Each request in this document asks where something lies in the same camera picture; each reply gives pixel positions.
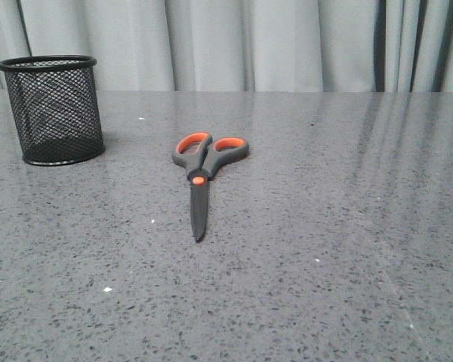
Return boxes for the grey and orange scissors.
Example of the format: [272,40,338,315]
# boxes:
[171,132,249,242]

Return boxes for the black mesh pen holder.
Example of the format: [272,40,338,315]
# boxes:
[0,55,105,166]

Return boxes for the grey curtain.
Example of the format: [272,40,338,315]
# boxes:
[0,0,453,92]

